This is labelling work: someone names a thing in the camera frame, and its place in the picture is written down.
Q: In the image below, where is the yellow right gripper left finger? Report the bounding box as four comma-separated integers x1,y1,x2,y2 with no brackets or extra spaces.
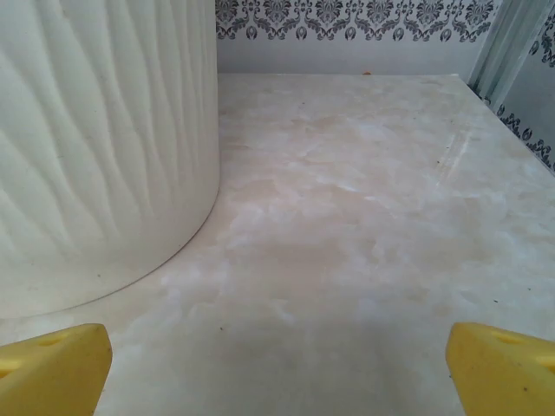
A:
0,322,114,416

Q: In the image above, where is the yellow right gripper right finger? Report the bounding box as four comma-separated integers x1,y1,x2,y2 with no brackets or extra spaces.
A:
446,321,555,416

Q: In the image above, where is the white ribbed waste bin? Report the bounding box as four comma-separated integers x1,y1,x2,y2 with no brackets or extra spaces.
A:
0,0,219,320

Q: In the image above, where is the aluminium frame post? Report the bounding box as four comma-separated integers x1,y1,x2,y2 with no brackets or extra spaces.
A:
467,0,555,109

